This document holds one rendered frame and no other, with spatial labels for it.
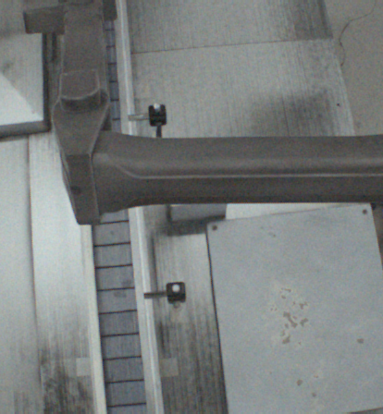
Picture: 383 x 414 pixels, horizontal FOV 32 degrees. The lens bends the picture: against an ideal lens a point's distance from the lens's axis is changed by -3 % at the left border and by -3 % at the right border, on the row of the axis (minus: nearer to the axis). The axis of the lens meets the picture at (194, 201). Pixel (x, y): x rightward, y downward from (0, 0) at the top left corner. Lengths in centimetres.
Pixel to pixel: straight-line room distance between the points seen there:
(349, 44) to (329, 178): 183
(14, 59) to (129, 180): 76
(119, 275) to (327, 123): 49
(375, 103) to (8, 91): 137
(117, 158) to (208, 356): 63
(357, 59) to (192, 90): 116
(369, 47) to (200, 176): 187
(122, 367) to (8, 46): 64
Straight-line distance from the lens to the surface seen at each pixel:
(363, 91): 233
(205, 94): 131
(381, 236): 187
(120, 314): 113
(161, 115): 113
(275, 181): 59
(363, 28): 246
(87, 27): 95
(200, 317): 117
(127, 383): 111
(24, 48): 133
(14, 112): 127
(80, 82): 69
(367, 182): 60
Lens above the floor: 199
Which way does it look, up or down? 71 degrees down
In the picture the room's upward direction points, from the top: 3 degrees clockwise
